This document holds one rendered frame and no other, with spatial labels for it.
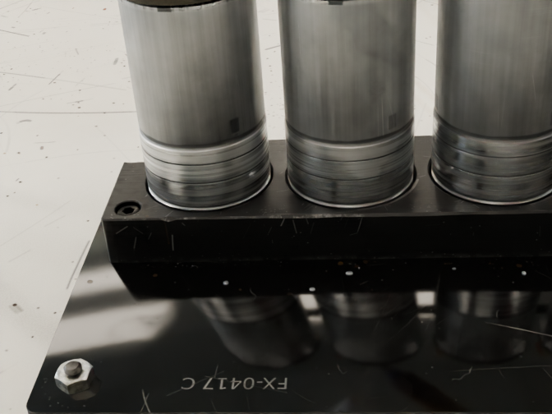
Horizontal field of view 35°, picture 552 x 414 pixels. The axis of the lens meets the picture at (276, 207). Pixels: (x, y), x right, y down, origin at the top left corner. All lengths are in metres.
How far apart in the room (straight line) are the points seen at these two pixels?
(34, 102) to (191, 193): 0.11
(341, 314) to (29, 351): 0.06
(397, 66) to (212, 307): 0.05
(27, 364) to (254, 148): 0.06
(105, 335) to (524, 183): 0.08
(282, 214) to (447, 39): 0.04
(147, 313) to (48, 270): 0.04
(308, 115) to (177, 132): 0.02
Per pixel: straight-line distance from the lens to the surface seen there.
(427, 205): 0.16
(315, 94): 0.15
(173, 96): 0.15
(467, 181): 0.16
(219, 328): 0.15
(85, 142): 0.24
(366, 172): 0.16
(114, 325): 0.16
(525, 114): 0.16
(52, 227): 0.21
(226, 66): 0.15
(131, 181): 0.18
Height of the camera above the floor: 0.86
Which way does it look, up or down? 33 degrees down
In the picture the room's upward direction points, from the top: 4 degrees counter-clockwise
